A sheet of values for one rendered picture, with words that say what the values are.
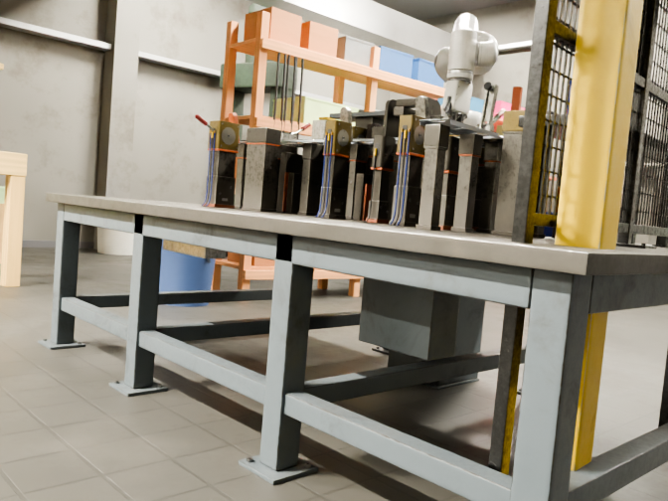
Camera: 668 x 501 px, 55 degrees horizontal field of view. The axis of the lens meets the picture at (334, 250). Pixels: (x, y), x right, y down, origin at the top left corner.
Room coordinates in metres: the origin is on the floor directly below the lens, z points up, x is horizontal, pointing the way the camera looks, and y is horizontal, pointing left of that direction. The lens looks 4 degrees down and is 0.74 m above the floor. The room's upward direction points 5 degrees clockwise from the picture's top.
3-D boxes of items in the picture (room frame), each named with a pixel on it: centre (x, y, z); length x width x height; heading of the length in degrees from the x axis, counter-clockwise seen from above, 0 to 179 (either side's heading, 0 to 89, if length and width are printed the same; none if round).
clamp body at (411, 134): (2.03, -0.21, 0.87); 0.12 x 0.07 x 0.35; 138
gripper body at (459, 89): (2.12, -0.36, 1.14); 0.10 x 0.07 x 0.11; 138
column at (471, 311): (2.91, -0.50, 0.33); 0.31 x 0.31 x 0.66; 44
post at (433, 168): (1.77, -0.26, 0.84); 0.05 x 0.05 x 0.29; 48
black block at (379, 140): (2.15, -0.13, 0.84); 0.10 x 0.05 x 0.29; 138
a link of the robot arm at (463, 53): (2.12, -0.37, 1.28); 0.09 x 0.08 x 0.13; 79
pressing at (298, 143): (2.48, -0.03, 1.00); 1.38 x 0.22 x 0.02; 48
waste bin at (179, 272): (4.39, 0.99, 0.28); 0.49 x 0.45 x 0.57; 141
